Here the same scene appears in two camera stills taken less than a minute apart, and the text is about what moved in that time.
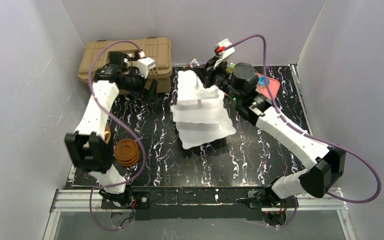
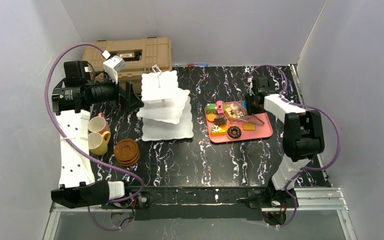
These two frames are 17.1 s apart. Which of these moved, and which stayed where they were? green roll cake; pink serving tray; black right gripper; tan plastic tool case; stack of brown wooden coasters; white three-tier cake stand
Moved: black right gripper; white three-tier cake stand; pink serving tray; green roll cake
Stayed: tan plastic tool case; stack of brown wooden coasters
